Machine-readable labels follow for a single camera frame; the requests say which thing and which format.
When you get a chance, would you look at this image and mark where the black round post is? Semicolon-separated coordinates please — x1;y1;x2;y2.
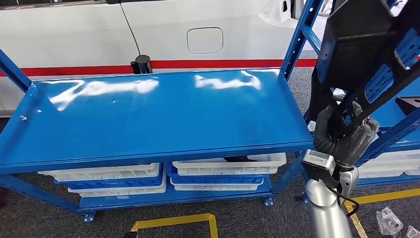
130;55;154;75

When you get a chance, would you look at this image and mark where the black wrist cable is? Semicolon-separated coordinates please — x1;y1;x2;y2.
328;184;361;218

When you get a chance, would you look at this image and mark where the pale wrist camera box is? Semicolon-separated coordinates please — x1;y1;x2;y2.
301;149;337;180

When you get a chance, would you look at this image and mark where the long black plastic part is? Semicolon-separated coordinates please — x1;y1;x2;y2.
305;0;420;140

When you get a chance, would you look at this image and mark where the white moulded housing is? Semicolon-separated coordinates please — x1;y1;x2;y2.
258;0;305;29

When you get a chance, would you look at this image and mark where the blue steel shelf rack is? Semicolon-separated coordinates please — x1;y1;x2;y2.
295;77;420;205
0;0;420;224

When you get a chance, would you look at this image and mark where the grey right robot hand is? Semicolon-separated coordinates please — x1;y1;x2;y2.
314;104;380;169

